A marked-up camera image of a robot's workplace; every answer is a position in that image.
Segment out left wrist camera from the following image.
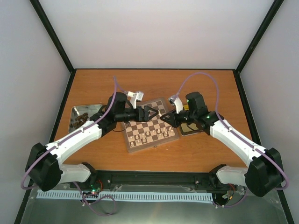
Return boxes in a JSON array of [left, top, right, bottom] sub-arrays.
[[127, 91, 144, 109]]

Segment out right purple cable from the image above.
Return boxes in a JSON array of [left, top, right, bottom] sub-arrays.
[[174, 71, 290, 209]]

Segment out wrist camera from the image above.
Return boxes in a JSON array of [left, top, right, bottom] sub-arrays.
[[127, 91, 144, 109], [168, 95, 184, 114]]

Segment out dark chess pieces pile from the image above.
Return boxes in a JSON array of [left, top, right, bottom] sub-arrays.
[[73, 112, 89, 129]]

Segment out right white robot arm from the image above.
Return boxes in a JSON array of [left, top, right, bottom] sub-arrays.
[[161, 92, 287, 197]]

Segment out left controller board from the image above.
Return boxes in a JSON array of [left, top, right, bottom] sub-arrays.
[[83, 180, 103, 198]]

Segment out light blue cable duct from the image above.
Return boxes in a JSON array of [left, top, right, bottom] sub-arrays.
[[36, 190, 213, 203]]

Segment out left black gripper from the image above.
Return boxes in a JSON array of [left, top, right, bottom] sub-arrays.
[[116, 105, 158, 122]]

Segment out black aluminium frame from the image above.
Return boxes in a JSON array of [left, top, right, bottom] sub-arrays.
[[14, 0, 296, 224]]

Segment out silver metal tin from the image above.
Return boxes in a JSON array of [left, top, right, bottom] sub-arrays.
[[68, 104, 102, 133]]

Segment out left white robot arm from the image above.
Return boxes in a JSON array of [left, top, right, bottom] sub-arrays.
[[25, 92, 158, 191]]

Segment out gold metal tin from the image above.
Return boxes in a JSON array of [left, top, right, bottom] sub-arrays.
[[179, 123, 203, 136]]

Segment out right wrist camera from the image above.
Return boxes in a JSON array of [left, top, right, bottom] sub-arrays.
[[168, 95, 184, 114]]

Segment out wooden chess board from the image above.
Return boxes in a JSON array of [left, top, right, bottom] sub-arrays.
[[121, 98, 179, 153]]

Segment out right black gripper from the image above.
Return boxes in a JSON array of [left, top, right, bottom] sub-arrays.
[[161, 108, 197, 127]]

